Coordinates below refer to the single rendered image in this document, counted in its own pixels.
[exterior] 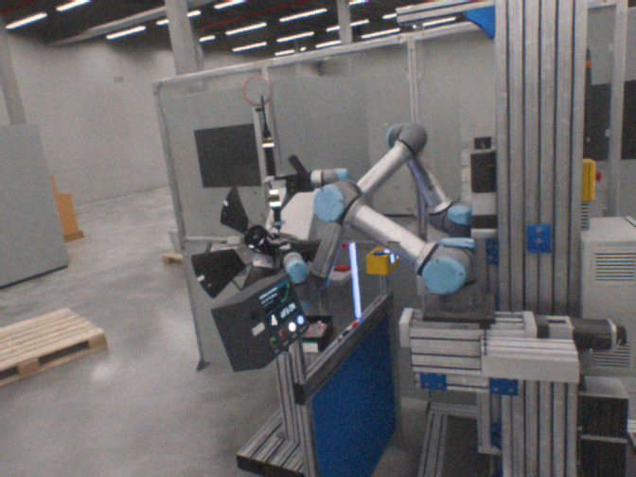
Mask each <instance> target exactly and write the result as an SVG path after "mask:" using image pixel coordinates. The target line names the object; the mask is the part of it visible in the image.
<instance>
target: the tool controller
mask: <svg viewBox="0 0 636 477"><path fill-rule="evenodd" d="M274 309H275V312H277V314H278V317H279V320H280V323H281V327H279V328H278V329H276V330H275V331H273V332H271V329H270V327H269V323H268V320H267V317H266V315H268V314H269V313H271V312H272V311H273V310H274ZM210 312H212V315H213V318H214V320H215V323H216V327H217V329H218V332H219V334H220V336H221V340H222V344H223V347H224V349H225V352H226V355H228V357H229V361H230V363H231V365H232V368H233V370H234V372H238V371H246V370H255V369H263V368H265V367H266V366H267V365H268V364H269V363H271V362H272V361H273V360H274V359H275V357H277V356H279V355H280V354H281V353H282V352H283V351H284V350H285V349H287V348H288V347H289V346H290V345H291V344H294V343H295V341H296V340H297V339H298V338H299V337H300V336H302V335H303V334H304V333H305V332H306V331H307V330H308V329H309V327H308V323H307V320H306V318H305V315H304V312H303V309H302V307H301V304H300V301H299V298H298V295H297V292H296V289H295V287H294V284H293V281H292V280H291V276H290V273H283V274H275V275H271V277H267V278H263V279H261V280H258V281H257V282H256V283H254V284H252V285H251V286H249V287H247V288H246V289H244V290H241V291H239V292H237V294H235V295H234V296H232V297H230V298H229V299H226V300H224V301H222V302H221V303H219V304H218V305H217V306H215V307H213V308H212V309H210ZM298 316H302V318H303V323H302V324H301V325H300V324H298V322H297V317H298ZM289 322H294V324H295V331H289ZM281 329H284V330H285V331H286V337H285V338H284V339H282V338H281V337H280V330H281ZM271 337H275V338H276V339H277V345H276V346H274V347H272V346H271V345H270V339H271Z"/></svg>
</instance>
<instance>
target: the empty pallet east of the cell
mask: <svg viewBox="0 0 636 477"><path fill-rule="evenodd" d="M78 343H82V344H83V345H86V346H87V347H86V348H84V349H82V350H80V351H77V352H75V353H72V355H68V356H66V357H63V358H60V359H57V360H55V361H52V362H48V363H45V364H42V365H39V361H38V358H39V357H42V356H45V355H48V353H51V352H53V351H57V350H60V349H63V348H65V347H68V346H71V345H75V344H78ZM107 346H108V345H107V339H106V336H105V331H104V330H103V329H101V328H98V327H96V326H94V325H92V323H91V322H90V321H87V320H86V319H85V318H82V317H80V316H79V315H78V314H76V313H75V312H74V311H72V310H70V309H61V310H58V311H55V312H51V313H48V314H45V315H42V316H38V317H34V318H31V319H28V320H25V321H21V323H18V324H15V325H12V326H8V327H2V328H0V372H1V371H3V370H6V369H9V367H12V366H14V365H16V369H17V373H18V374H16V375H14V376H12V377H8V378H5V379H3V380H0V388H1V387H4V386H6V385H8V384H9V383H10V382H14V381H16V380H20V379H22V378H26V377H29V376H32V375H35V374H37V373H40V372H44V371H46V370H48V368H51V367H54V366H57V365H60V364H63V363H65V362H71V361H73V360H75V359H77V358H80V357H82V356H86V354H89V353H91V352H94V351H97V350H99V349H102V348H104V347H107Z"/></svg>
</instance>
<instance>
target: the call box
mask: <svg viewBox="0 0 636 477"><path fill-rule="evenodd" d="M385 250H386V249H384V248H383V247H378V248H376V249H374V250H373V251H371V252H370V253H369V254H367V255H366V268H367V273H368V274H389V273H391V272H392V271H393V270H394V269H395V268H396V266H397V265H398V257H397V258H396V259H395V261H394V262H392V263H390V264H388V257H389V256H391V255H392V254H393V253H392V252H388V253H387V254H386V255H384V254H383V253H384V251H385ZM374 251H382V254H380V255H374Z"/></svg>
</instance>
